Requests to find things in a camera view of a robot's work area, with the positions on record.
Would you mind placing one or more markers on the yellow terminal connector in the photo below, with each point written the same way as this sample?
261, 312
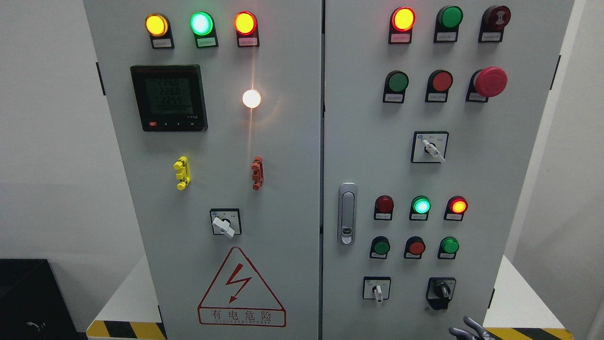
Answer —
181, 167

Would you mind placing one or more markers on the red electric hazard warning sticker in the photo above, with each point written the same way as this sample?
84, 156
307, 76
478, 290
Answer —
238, 295

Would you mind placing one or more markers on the grey cabinet door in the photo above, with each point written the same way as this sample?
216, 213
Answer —
369, 143
280, 221

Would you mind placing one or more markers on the green lit indicator light middle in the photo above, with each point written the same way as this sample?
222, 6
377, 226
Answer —
419, 209

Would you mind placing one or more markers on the red mushroom emergency stop button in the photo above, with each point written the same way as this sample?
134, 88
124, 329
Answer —
486, 83

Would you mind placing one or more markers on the green push button second row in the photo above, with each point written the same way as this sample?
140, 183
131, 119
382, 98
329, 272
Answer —
396, 83

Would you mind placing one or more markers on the grey left cabinet door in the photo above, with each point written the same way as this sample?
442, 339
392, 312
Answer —
280, 221

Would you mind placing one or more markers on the green push button lower left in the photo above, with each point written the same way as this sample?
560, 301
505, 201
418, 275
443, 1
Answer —
380, 246

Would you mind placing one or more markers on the red ringed indicator light right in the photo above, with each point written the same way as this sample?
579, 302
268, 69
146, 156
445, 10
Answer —
402, 21

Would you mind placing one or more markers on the white handle selector switch left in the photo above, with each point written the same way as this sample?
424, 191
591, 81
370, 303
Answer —
226, 222

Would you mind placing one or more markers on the silver cabinet door latch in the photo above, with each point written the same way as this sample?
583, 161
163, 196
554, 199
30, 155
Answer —
347, 212

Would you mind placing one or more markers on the green push button top right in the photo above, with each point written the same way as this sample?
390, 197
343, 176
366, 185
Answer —
447, 24

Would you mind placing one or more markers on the grey right cabinet door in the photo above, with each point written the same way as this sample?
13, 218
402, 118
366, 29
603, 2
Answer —
369, 143

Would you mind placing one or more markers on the red ringed indicator light left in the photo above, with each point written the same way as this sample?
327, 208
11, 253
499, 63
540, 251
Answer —
246, 27

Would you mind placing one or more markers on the white lever selector switch lower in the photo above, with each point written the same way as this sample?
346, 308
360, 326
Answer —
376, 288

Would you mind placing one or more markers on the red push button second row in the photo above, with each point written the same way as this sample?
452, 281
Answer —
438, 85

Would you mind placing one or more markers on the white lever selector switch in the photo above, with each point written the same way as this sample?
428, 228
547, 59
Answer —
376, 288
429, 146

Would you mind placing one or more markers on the black box lower left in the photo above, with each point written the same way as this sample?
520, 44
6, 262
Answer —
31, 304

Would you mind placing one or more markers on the green push button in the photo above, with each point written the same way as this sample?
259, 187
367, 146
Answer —
380, 246
447, 24

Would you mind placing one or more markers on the yellow indicator light top left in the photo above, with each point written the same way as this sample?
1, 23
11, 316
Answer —
160, 31

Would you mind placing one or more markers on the white platform with hazard stripes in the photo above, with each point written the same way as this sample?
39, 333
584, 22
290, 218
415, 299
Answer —
515, 313

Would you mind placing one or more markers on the green indicator light top left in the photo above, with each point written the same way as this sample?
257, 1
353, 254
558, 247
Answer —
204, 30

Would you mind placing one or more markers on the black digital power meter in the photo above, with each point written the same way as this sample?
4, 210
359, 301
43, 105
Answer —
170, 97

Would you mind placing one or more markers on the red push button lower middle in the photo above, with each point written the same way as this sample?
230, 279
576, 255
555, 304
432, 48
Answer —
414, 248

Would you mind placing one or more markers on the dark red indicator light left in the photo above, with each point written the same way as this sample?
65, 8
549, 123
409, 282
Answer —
384, 207

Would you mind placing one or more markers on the white glowing indicator light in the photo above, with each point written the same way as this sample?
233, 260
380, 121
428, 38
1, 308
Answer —
251, 98

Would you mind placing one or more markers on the red terminal connector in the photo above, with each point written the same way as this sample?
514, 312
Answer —
257, 173

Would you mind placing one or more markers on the red ringed indicator light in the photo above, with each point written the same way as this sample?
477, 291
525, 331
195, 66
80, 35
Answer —
402, 21
246, 27

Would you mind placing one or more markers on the green indicator light lower right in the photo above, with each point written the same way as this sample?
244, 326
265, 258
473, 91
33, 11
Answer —
448, 248

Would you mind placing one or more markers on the white lever selector switch upper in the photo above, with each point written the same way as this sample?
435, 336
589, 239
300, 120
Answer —
429, 146

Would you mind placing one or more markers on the dark red buzzer alarm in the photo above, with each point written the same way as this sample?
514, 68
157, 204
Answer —
493, 22

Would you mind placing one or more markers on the black rotary knob switch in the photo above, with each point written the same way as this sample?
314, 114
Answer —
440, 292

